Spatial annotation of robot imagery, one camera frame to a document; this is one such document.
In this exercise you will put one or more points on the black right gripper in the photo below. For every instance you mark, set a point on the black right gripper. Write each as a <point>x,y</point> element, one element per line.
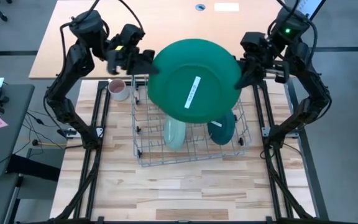
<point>269,63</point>

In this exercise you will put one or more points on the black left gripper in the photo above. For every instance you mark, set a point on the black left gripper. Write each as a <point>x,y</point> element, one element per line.
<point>124,57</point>

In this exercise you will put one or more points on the green bottom bowl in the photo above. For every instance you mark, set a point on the green bottom bowl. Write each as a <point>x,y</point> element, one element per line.
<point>172,77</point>

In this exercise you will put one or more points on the dark green plate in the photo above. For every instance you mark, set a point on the dark green plate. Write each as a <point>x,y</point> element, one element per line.
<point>224,133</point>

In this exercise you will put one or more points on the pale green plate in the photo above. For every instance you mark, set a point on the pale green plate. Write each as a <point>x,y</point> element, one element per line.
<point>174,135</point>

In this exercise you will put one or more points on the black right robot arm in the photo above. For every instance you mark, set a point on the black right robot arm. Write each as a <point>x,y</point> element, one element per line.
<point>309,84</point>

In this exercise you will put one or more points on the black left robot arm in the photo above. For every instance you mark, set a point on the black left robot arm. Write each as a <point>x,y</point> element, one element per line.
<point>73,65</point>

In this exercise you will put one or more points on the yellow tape tag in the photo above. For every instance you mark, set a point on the yellow tape tag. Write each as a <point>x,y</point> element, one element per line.
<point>119,48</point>

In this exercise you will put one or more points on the white mug pink inside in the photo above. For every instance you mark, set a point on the white mug pink inside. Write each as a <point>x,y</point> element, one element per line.
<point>118,90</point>

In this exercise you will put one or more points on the orange laminate desk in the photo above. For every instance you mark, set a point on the orange laminate desk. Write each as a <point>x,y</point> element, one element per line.
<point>166,25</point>

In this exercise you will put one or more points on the white desk label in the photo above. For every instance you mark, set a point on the white desk label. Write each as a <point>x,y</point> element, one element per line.
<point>226,7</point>

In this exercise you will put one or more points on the white vented panel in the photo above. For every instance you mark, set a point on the white vented panel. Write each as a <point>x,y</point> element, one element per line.
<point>311,6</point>

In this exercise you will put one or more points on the yellow rod black knob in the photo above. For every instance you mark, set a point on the yellow rod black knob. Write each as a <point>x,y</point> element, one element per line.
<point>51,144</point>

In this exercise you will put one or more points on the dark grey side table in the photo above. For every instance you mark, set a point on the dark grey side table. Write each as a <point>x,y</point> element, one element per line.
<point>5,146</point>

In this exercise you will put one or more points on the grey side table leg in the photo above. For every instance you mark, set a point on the grey side table leg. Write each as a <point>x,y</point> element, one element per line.
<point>12,199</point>

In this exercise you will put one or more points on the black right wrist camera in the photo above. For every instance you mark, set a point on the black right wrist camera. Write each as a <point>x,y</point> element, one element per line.
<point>253,40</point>

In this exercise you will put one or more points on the black aluminium frame rails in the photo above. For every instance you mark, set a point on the black aluminium frame rails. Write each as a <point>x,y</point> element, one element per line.
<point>273,174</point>
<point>89,174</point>

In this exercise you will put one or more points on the dark grey side rail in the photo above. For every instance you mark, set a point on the dark grey side rail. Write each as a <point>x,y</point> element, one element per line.
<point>309,161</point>

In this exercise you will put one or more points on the black aluminium frame crossbar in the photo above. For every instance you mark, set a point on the black aluminium frame crossbar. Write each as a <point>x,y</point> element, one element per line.
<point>322,222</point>

